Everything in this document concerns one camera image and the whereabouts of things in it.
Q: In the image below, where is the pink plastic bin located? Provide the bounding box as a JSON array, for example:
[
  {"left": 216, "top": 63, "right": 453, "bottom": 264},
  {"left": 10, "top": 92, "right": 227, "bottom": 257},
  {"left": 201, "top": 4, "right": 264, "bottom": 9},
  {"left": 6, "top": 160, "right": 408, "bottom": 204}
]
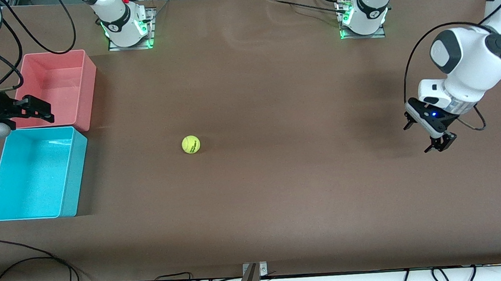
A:
[{"left": 7, "top": 48, "right": 101, "bottom": 137}]

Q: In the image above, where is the long looped black arm cable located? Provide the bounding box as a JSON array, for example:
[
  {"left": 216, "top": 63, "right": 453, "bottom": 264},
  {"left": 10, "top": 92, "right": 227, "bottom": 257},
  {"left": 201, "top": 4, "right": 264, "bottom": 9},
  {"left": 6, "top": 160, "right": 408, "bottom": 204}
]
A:
[{"left": 2, "top": 0, "right": 78, "bottom": 58}]

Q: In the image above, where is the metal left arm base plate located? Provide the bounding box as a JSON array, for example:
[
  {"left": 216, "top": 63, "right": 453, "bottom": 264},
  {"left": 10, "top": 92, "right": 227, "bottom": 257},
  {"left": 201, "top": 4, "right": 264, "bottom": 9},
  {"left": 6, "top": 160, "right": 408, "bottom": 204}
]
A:
[{"left": 337, "top": 0, "right": 387, "bottom": 41}]

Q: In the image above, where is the short curved black arm cable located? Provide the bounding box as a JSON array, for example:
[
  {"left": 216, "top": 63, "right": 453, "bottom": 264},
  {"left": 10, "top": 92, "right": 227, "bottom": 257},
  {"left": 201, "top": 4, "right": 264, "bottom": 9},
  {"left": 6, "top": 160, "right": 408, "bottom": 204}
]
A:
[{"left": 0, "top": 0, "right": 25, "bottom": 77}]

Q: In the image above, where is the blue plastic bin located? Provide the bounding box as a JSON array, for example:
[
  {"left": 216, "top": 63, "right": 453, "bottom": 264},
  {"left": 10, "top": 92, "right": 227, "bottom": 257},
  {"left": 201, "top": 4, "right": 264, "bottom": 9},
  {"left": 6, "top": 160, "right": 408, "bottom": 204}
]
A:
[{"left": 0, "top": 124, "right": 93, "bottom": 223}]

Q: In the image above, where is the black cable to arm base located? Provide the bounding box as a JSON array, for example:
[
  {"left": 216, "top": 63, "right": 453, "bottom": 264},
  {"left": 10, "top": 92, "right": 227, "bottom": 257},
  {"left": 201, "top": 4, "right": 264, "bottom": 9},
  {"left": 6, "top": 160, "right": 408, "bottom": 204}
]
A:
[{"left": 267, "top": 0, "right": 349, "bottom": 19}]

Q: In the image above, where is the black cable small loop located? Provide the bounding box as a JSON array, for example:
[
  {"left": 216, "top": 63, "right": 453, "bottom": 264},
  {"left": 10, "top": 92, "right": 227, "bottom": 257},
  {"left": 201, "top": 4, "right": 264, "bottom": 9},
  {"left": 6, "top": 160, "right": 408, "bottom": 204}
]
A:
[{"left": 154, "top": 271, "right": 194, "bottom": 281}]

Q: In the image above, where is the small metal table bracket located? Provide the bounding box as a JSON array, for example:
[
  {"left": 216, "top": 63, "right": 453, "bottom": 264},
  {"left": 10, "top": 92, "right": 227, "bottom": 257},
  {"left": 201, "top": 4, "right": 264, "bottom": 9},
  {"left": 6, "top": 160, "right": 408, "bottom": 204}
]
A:
[{"left": 241, "top": 262, "right": 268, "bottom": 277}]

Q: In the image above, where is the black cable with metal plug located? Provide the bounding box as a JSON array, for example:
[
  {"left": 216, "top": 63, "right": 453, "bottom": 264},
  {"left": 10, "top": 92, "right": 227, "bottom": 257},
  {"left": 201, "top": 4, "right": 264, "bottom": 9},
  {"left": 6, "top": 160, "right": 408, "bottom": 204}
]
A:
[{"left": 0, "top": 37, "right": 25, "bottom": 93}]

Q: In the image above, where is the arched black table cable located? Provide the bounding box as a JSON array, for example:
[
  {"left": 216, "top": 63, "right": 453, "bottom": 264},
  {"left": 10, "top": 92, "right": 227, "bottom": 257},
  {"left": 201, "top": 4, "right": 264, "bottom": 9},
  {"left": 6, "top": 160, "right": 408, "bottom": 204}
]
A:
[{"left": 0, "top": 254, "right": 74, "bottom": 281}]

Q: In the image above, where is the yellow-green tennis ball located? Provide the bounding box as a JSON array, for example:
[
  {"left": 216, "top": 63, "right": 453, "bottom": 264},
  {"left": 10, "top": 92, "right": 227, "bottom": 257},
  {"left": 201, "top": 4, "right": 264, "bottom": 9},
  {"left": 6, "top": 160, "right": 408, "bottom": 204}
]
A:
[{"left": 181, "top": 135, "right": 201, "bottom": 155}]

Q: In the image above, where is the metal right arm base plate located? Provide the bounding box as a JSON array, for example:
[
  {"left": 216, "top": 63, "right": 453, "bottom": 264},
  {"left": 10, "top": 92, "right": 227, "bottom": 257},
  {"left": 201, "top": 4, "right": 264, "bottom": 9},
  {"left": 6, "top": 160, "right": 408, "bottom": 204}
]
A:
[{"left": 106, "top": 7, "right": 158, "bottom": 52}]

